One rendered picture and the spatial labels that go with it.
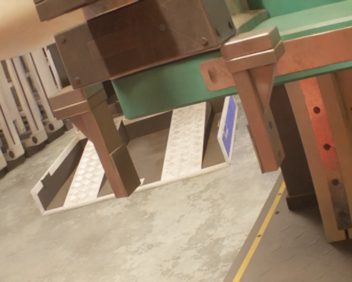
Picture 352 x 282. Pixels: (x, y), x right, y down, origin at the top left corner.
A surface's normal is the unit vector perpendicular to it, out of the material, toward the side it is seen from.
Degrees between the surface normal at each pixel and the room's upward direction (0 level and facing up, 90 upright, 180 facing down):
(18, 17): 111
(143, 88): 90
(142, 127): 91
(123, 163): 90
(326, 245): 0
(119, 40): 90
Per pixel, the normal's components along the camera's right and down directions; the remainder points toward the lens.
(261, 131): -0.37, 0.39
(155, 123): -0.15, 0.36
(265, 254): -0.34, -0.90
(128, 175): 0.86, -0.18
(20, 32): 0.18, 0.76
